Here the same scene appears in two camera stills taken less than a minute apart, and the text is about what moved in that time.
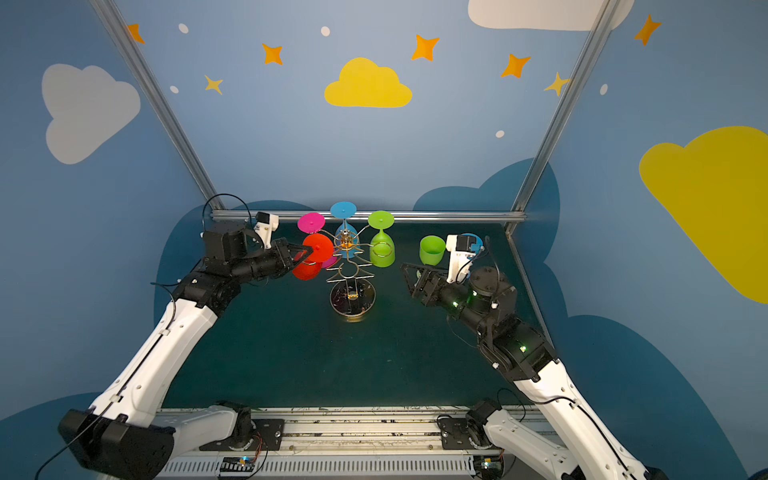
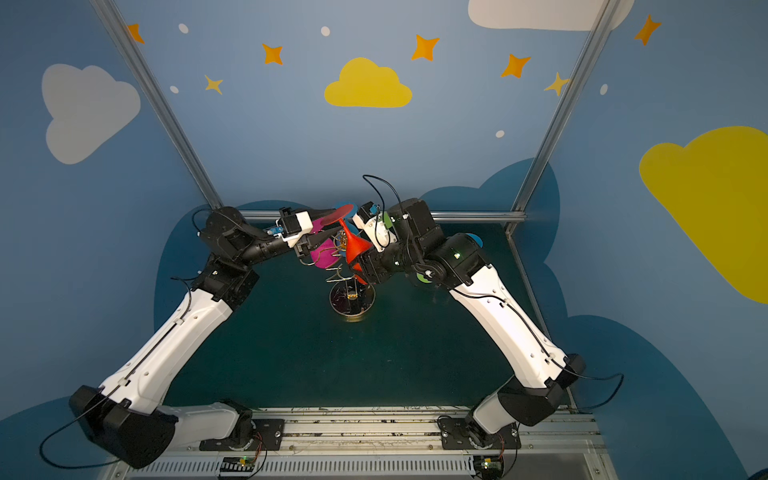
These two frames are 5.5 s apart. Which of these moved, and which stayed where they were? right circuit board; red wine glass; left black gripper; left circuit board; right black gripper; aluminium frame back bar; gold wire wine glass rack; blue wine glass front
Moved: right black gripper; left black gripper; red wine glass
Stayed: left circuit board; gold wire wine glass rack; blue wine glass front; right circuit board; aluminium frame back bar
